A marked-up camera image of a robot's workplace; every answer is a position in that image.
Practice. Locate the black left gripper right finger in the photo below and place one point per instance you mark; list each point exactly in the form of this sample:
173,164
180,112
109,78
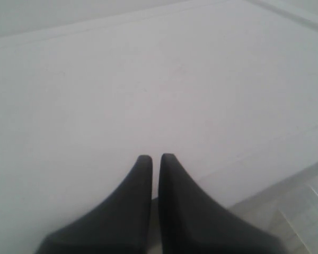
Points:
192,222

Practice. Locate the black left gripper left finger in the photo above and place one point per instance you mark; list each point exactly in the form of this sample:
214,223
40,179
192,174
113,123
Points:
118,225

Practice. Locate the clear drawer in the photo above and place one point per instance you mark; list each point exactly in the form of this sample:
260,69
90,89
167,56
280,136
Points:
287,210

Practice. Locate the white plastic drawer cabinet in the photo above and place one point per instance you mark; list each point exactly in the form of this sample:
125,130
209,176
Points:
229,87

